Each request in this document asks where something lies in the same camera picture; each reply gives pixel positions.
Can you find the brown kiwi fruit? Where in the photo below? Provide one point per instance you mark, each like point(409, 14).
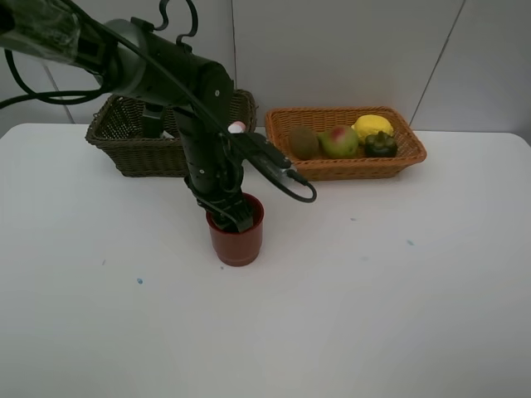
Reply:
point(304, 143)

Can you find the yellow lemon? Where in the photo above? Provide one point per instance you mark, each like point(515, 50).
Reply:
point(370, 124)

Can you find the red plastic cup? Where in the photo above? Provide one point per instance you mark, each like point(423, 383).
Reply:
point(239, 249)

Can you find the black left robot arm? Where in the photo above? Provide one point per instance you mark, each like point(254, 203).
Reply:
point(129, 60)

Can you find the orange wicker basket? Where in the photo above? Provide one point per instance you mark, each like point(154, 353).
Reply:
point(280, 121)

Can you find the green red pear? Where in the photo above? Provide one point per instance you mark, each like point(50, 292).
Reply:
point(339, 142)

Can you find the dark purple mangosteen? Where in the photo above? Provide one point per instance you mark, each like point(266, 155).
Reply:
point(380, 145)

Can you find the white pink marker pen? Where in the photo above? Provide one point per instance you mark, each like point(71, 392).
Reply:
point(167, 135)

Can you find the dark green pump bottle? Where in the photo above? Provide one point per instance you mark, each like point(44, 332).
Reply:
point(152, 120)

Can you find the pink bottle white cap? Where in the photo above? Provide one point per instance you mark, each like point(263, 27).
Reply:
point(237, 127)

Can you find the dark brown wicker basket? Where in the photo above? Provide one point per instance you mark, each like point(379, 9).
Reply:
point(117, 130)

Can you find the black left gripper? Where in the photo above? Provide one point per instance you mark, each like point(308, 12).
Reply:
point(212, 175)

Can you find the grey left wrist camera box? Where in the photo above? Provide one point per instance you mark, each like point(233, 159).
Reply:
point(263, 155)

